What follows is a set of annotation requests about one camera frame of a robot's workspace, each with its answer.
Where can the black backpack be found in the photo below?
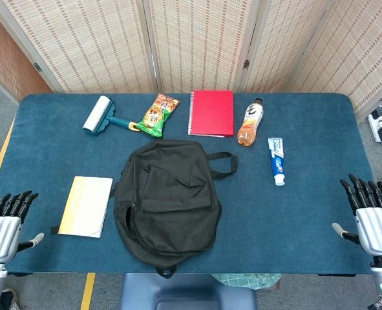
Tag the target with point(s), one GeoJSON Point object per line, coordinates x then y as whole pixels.
{"type": "Point", "coordinates": [171, 206]}

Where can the woven bamboo folding screen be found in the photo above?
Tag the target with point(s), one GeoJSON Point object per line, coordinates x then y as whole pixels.
{"type": "Point", "coordinates": [97, 48]}

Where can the white sneaker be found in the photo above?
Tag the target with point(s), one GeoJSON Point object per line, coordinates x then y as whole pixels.
{"type": "Point", "coordinates": [9, 300]}

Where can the white power strip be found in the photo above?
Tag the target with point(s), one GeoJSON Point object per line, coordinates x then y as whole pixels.
{"type": "Point", "coordinates": [376, 124]}

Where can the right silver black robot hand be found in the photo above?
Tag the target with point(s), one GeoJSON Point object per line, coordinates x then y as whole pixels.
{"type": "Point", "coordinates": [376, 229]}

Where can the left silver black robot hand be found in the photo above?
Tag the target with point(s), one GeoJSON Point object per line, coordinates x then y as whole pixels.
{"type": "Point", "coordinates": [0, 232]}

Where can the teal lint roller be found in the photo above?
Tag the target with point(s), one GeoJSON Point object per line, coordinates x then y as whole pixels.
{"type": "Point", "coordinates": [97, 114]}

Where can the orange drink bottle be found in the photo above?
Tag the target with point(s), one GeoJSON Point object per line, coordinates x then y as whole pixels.
{"type": "Point", "coordinates": [249, 127]}

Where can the green checked cloth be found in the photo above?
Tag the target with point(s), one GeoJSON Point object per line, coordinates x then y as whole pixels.
{"type": "Point", "coordinates": [245, 280]}

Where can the blue padded chair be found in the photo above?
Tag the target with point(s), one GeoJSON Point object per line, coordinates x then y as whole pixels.
{"type": "Point", "coordinates": [184, 290]}

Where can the yellow white notebook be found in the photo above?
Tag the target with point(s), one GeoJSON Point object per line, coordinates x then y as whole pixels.
{"type": "Point", "coordinates": [85, 206]}

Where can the red spiral notebook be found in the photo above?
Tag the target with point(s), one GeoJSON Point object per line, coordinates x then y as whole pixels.
{"type": "Point", "coordinates": [211, 113]}

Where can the green snack bag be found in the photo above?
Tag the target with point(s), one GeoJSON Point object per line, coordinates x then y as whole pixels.
{"type": "Point", "coordinates": [156, 116]}

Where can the blue white toothpaste tube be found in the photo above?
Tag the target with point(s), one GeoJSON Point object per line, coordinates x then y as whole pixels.
{"type": "Point", "coordinates": [276, 159]}

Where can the metal screen hinge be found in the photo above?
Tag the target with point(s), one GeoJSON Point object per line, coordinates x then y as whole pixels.
{"type": "Point", "coordinates": [37, 67]}
{"type": "Point", "coordinates": [246, 63]}

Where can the blue table cover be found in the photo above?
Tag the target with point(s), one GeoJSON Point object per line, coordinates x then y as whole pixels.
{"type": "Point", "coordinates": [291, 219]}

